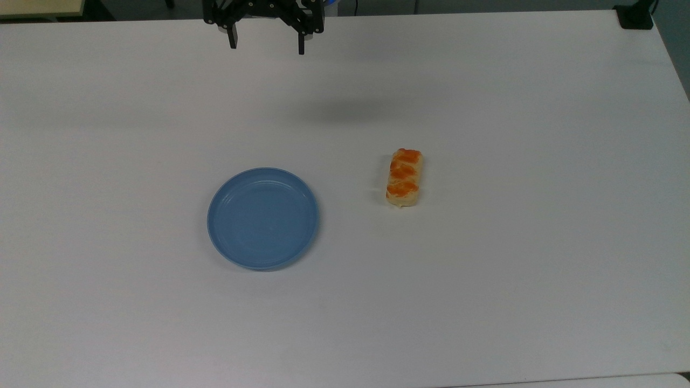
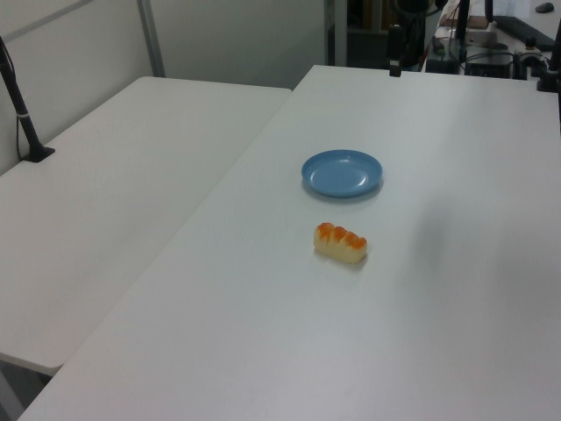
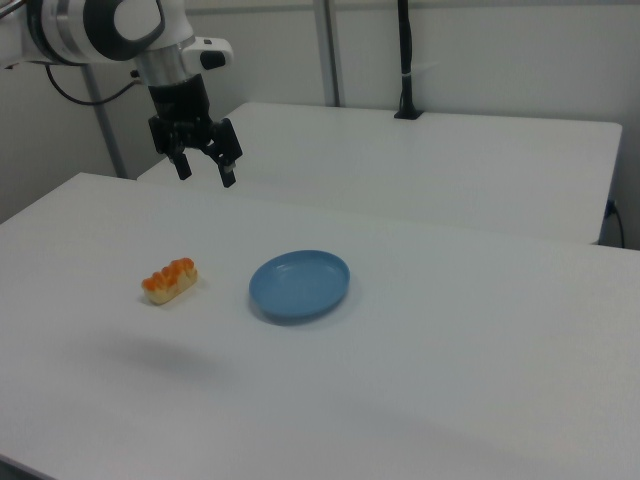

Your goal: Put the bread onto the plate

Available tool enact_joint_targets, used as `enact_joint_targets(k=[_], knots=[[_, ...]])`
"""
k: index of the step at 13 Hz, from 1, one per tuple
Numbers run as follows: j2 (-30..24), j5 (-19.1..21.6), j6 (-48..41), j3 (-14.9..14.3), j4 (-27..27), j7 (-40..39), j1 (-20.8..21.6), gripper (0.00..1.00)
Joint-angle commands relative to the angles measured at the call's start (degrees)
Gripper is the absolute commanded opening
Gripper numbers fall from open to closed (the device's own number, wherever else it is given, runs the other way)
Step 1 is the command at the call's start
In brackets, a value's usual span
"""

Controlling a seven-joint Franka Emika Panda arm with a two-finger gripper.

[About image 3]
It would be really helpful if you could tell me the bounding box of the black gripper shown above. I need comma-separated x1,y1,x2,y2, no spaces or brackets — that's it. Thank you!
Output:
147,74,245,189

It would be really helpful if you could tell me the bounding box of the orange glazed bread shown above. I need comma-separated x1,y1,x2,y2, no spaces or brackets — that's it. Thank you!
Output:
141,256,200,306

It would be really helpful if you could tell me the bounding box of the blue round plate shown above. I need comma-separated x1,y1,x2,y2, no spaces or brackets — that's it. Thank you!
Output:
248,249,352,322

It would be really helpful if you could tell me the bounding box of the white side table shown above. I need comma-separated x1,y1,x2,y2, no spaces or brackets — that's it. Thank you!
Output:
135,102,624,247

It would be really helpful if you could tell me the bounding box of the grey metal frame post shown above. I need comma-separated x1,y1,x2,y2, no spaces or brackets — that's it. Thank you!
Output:
314,0,347,108
79,64,129,179

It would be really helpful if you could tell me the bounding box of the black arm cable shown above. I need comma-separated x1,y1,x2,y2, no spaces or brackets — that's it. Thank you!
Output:
46,63,141,106

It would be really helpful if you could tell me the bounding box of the black camera pole with clamp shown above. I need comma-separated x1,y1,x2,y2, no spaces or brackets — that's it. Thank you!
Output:
393,0,426,121

